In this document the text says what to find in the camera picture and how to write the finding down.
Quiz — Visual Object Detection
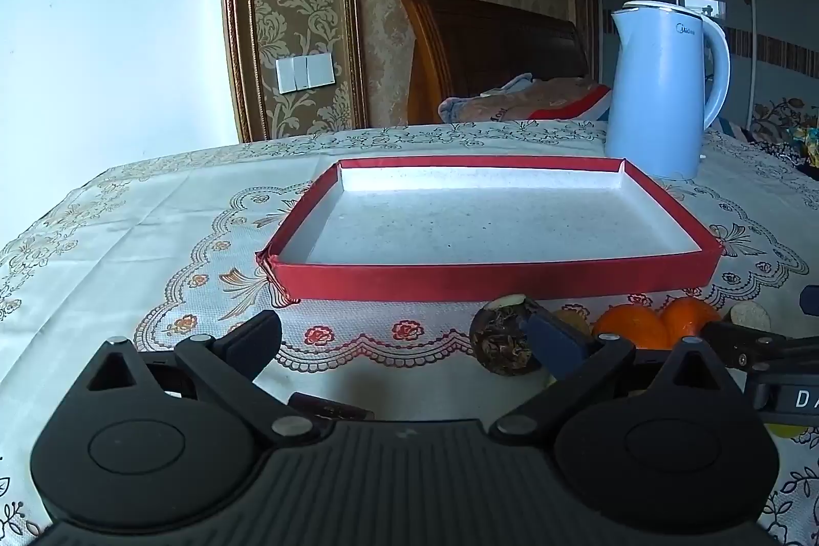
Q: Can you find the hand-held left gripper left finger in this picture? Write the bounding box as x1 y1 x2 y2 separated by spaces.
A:
86 311 321 446

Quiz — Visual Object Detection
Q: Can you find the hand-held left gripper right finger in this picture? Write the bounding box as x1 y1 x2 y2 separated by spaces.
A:
489 314 746 445

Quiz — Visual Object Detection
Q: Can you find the small yellow potato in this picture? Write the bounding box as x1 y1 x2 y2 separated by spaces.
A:
553 308 593 336

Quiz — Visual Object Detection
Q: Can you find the large eggplant chunk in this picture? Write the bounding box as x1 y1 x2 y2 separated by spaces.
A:
729 299 772 330

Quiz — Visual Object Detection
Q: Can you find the orange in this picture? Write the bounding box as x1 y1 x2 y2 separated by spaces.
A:
662 296 724 339
592 304 670 352

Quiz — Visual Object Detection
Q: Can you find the small eggplant piece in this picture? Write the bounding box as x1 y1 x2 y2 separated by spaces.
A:
288 391 375 422

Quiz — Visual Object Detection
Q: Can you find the red shallow cardboard tray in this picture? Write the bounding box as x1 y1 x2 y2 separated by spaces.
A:
256 156 724 304

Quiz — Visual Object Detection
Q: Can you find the colourful patterned bed blanket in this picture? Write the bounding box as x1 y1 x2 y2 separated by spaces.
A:
717 98 819 176

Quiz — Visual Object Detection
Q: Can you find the printed pillow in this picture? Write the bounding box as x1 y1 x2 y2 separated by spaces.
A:
438 73 612 123

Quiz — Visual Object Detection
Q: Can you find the light blue electric kettle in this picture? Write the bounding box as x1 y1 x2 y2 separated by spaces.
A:
605 0 731 181

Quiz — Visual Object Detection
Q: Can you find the floral sliding door wardrobe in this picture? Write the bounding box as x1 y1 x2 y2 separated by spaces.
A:
592 0 819 138

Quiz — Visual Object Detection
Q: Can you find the brown wooden headboard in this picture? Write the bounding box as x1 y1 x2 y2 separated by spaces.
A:
397 0 591 125

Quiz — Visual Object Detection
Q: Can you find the white wall light switch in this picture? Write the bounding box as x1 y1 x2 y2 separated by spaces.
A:
276 53 335 93

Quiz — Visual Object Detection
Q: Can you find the brown wooden wall trim frame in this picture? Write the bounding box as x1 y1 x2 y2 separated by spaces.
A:
221 0 369 143

